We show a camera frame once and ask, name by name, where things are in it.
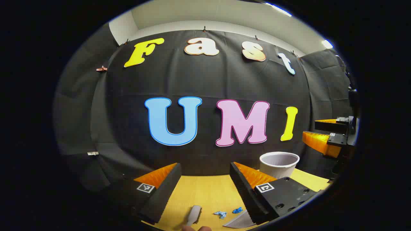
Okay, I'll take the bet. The yellow wooden desktop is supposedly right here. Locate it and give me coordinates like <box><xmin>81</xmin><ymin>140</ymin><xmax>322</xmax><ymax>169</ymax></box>
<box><xmin>141</xmin><ymin>167</ymin><xmax>331</xmax><ymax>231</ymax></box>

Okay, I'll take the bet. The black backdrop cloth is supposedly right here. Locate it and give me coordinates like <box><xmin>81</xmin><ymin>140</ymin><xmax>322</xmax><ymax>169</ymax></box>
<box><xmin>53</xmin><ymin>24</ymin><xmax>354</xmax><ymax>206</ymax></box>

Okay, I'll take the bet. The grey dustpan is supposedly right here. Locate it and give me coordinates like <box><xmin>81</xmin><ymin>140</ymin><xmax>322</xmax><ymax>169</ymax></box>
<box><xmin>223</xmin><ymin>209</ymin><xmax>256</xmax><ymax>229</ymax></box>

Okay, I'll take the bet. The white ribbed garbage bin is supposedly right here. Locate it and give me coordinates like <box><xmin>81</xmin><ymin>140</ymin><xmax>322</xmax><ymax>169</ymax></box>
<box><xmin>259</xmin><ymin>152</ymin><xmax>300</xmax><ymax>179</ymax></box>

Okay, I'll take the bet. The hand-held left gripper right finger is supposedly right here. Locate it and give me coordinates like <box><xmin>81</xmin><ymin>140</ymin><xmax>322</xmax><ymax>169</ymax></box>
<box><xmin>230</xmin><ymin>162</ymin><xmax>321</xmax><ymax>225</ymax></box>

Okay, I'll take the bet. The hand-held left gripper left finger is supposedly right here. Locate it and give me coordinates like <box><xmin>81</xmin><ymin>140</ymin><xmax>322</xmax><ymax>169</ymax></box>
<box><xmin>109</xmin><ymin>163</ymin><xmax>182</xmax><ymax>225</ymax></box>

